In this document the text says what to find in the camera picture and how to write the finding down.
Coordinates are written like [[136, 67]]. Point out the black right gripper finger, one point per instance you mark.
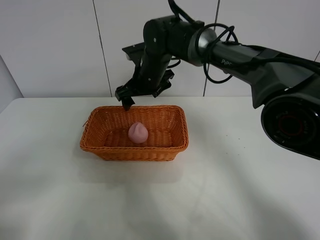
[[157, 92]]

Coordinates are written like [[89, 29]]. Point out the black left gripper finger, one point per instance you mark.
[[127, 102]]

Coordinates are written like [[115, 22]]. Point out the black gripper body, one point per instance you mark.
[[149, 74]]

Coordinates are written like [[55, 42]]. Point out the pink peach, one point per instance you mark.
[[138, 133]]

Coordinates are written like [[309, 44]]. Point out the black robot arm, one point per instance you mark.
[[287, 87]]

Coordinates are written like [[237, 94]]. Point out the orange wicker basket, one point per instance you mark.
[[106, 133]]

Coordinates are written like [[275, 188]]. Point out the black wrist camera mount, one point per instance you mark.
[[134, 52]]

